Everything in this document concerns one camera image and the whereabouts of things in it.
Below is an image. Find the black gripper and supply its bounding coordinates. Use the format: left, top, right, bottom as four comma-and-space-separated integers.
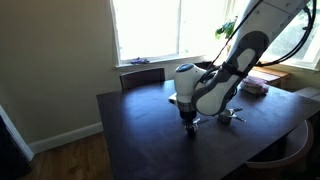
179, 109, 200, 137

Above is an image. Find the third-cup steel measuring cup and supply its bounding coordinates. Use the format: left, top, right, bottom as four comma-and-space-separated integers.
184, 124, 213, 138

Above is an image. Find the half-cup steel measuring cup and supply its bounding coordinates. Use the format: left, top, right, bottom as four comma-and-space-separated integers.
222, 106, 244, 116

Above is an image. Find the largest steel measuring cup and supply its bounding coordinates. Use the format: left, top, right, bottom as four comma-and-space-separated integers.
217, 109, 248, 126

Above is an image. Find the straight-back dark wooden chair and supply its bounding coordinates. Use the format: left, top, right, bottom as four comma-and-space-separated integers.
119, 67, 167, 92
193, 61, 214, 71

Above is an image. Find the small blue object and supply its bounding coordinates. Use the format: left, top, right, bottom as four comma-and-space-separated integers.
129, 57, 151, 65

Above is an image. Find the wooden bench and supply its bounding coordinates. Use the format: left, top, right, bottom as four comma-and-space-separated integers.
249, 65, 292, 88

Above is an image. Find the curved-back dark wooden chair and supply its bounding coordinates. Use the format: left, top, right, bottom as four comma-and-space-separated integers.
244, 119, 315, 180

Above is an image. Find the green houseplant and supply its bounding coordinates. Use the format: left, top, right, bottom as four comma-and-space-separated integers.
214, 18, 238, 40

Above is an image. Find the white-framed window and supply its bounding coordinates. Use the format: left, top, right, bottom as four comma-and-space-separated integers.
109, 0, 231, 68
229, 0, 320, 72

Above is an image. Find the grey side table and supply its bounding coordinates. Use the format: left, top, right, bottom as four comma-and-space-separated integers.
294, 86, 320, 103

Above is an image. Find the white baseboard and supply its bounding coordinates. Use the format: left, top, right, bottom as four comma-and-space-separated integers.
28, 121, 105, 155

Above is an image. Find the white door casing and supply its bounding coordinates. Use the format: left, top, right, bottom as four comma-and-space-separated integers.
0, 104, 35, 162

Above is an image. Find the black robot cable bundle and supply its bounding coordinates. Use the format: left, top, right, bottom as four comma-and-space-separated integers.
199, 0, 317, 88

